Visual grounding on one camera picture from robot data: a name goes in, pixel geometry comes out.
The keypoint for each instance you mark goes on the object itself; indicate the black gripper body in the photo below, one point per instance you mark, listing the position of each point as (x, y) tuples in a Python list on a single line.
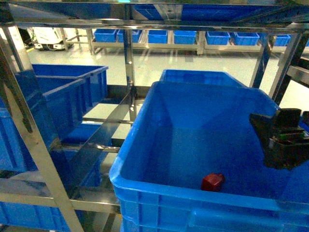
[(284, 143)]

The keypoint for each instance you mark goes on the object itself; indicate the red toy block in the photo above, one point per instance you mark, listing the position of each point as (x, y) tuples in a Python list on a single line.
[(213, 182)]

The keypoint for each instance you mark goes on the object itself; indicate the blue crate left shelf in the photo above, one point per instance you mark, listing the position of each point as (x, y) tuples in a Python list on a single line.
[(64, 99)]

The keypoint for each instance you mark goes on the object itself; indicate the blue crate shelf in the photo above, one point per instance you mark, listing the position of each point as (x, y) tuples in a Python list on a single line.
[(64, 99), (50, 218)]

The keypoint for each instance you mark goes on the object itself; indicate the blue crate lower shelf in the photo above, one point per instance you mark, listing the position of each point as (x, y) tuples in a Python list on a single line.
[(50, 218)]

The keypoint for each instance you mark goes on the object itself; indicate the blue crate behind front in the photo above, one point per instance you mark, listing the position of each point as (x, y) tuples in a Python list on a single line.
[(200, 77)]

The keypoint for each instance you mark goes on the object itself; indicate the blue bin far row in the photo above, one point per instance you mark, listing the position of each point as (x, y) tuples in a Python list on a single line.
[(135, 36), (245, 38), (217, 38), (282, 40), (184, 37), (158, 36), (105, 35)]

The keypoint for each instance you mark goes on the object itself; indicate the large blue crate front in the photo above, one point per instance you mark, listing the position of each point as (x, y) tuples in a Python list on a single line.
[(184, 132)]

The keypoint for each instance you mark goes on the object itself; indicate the long bench far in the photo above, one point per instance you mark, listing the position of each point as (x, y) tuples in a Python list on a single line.
[(200, 46)]

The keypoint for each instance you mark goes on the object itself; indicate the blue crate left rear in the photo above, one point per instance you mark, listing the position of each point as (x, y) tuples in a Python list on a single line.
[(94, 76)]

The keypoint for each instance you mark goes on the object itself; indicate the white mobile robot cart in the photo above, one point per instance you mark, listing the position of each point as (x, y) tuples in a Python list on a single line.
[(49, 39)]

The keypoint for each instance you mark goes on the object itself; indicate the stainless steel shelf frame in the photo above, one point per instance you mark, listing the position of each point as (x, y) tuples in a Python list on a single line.
[(60, 188)]

